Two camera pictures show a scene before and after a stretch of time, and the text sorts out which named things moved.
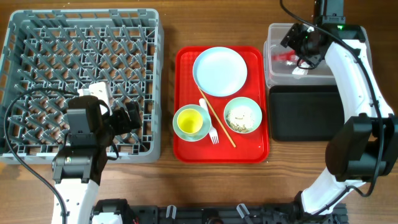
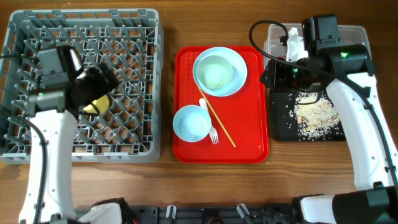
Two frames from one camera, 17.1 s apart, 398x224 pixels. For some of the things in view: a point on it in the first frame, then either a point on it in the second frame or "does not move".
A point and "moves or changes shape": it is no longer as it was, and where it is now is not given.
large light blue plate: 219,71 does not move
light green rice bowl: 242,115 -> 214,71
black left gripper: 124,125 -> 96,76
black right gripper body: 299,38 -> 286,76
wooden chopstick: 216,116 does not move
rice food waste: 240,119 -> 314,120
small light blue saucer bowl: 201,132 does not move
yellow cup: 189,121 moves or changes shape
